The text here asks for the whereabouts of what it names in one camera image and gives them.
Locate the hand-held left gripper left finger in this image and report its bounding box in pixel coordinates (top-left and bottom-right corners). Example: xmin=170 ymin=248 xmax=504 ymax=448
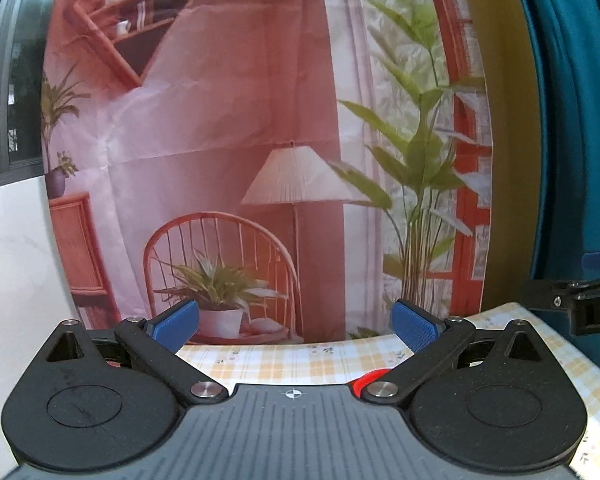
xmin=44 ymin=299 xmax=229 ymax=404

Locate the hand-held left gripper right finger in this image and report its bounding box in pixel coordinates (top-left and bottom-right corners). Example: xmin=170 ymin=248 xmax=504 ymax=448
xmin=361 ymin=299 xmax=547 ymax=404

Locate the red plastic bowl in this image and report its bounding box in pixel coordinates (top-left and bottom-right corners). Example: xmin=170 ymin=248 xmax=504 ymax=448
xmin=347 ymin=367 xmax=394 ymax=398

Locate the yellow checkered floral tablecloth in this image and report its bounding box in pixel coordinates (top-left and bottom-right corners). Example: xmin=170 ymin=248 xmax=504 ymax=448
xmin=175 ymin=301 xmax=600 ymax=480

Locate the dark framed window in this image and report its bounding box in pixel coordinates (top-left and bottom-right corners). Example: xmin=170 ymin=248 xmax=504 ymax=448
xmin=0 ymin=0 xmax=76 ymax=192

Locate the printed wall backdrop cloth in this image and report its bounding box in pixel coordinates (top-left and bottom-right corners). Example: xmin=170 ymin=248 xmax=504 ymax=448
xmin=41 ymin=0 xmax=496 ymax=346

